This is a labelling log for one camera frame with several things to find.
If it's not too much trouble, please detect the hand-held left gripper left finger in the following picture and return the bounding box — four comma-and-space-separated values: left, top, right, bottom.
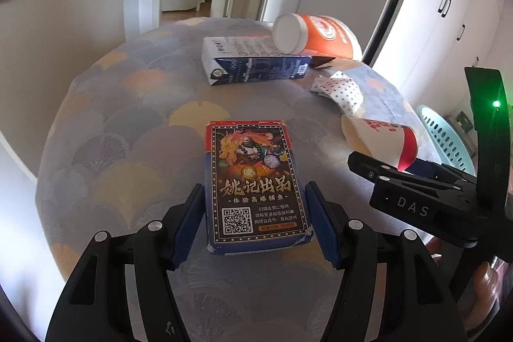
46, 184, 207, 342

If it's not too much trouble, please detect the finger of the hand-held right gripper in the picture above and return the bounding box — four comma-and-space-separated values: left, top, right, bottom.
347, 152, 442, 222
409, 158, 477, 188

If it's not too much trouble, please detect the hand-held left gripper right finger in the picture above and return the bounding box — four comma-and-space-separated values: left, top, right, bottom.
305, 182, 467, 342

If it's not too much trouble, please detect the light teal laundry basket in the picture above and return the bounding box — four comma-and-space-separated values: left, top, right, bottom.
416, 104, 479, 176

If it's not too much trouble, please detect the white and red paper cup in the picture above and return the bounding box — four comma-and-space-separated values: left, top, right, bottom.
341, 115, 418, 170

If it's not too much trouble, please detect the dark blue playing card box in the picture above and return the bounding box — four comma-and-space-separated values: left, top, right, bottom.
205, 120, 314, 256

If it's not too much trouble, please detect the polka dot paper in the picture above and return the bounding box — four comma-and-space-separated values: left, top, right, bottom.
310, 71, 363, 116

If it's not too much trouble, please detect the white and blue milk carton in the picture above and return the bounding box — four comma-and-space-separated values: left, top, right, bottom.
201, 36, 312, 87

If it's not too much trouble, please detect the orange bottle with white lid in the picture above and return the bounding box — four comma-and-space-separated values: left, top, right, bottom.
273, 13, 363, 61

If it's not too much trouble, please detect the person's right hand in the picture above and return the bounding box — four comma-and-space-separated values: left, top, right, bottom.
465, 261, 501, 330

